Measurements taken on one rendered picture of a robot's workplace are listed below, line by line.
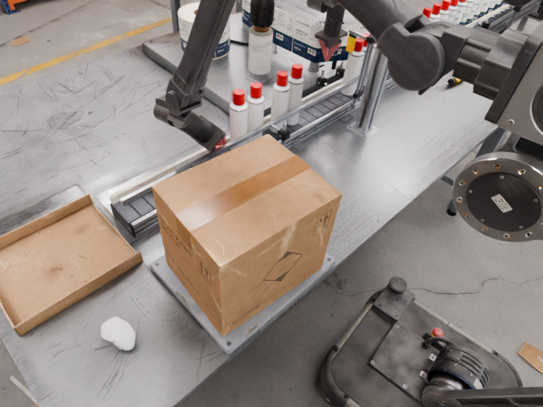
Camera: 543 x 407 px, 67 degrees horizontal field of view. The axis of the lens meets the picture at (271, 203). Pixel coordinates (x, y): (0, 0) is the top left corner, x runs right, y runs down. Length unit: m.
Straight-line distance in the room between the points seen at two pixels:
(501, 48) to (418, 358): 1.27
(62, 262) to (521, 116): 1.00
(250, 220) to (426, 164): 0.83
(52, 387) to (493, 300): 1.92
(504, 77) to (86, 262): 0.95
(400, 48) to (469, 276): 1.82
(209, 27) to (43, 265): 0.69
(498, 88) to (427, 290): 1.66
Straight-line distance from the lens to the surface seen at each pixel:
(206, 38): 0.91
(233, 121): 1.20
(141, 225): 1.13
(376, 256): 2.22
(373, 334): 1.70
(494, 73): 0.62
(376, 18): 0.67
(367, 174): 1.35
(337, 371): 1.60
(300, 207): 0.80
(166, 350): 0.96
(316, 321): 1.94
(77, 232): 1.19
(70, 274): 1.11
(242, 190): 0.82
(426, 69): 0.63
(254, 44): 1.55
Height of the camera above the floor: 1.70
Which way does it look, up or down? 47 degrees down
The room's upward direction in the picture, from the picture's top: 6 degrees clockwise
